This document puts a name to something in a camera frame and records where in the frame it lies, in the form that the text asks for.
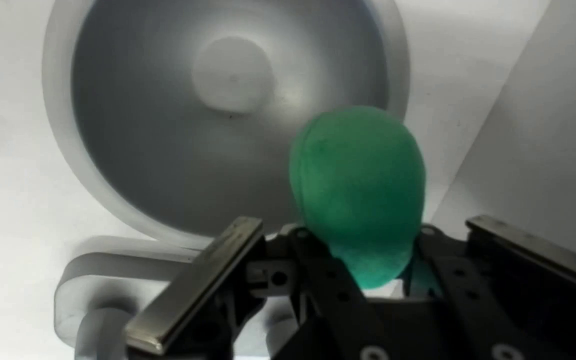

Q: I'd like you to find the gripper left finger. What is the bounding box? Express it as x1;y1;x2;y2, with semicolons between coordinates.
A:
124;216;394;360

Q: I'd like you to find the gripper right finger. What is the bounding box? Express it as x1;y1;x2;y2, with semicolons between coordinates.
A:
414;215;576;360

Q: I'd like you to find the green plushie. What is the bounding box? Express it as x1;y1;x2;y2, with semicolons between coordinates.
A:
288;105;444;298

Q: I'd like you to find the grey tap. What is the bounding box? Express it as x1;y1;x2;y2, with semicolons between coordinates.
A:
54;235;300;360

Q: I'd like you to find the white toy kitchen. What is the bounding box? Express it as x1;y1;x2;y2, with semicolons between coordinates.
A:
0;0;576;360

